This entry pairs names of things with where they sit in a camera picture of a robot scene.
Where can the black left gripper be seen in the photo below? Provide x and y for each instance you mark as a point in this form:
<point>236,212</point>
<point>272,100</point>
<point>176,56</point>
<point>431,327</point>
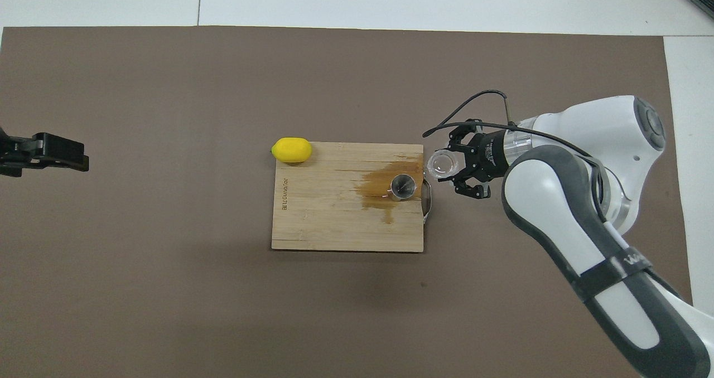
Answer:
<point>17,149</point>

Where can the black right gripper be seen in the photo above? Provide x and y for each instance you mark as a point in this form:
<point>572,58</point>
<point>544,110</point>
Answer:
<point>491,155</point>

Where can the small clear glass cup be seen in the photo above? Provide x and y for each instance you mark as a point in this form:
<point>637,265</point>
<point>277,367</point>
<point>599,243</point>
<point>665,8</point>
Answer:
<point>442,164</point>

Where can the steel double jigger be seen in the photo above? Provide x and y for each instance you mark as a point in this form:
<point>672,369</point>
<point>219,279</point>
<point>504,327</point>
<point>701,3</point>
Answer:
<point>403,186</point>

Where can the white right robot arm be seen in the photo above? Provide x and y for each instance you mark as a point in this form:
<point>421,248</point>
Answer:
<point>558,199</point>

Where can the bamboo cutting board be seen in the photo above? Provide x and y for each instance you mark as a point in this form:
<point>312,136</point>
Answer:
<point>323,211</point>

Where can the yellow lemon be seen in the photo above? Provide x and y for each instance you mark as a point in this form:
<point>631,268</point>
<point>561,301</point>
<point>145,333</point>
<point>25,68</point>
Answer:
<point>291,150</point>

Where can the brown table mat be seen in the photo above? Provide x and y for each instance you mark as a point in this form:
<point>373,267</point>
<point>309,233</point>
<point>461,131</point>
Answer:
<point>167,283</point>

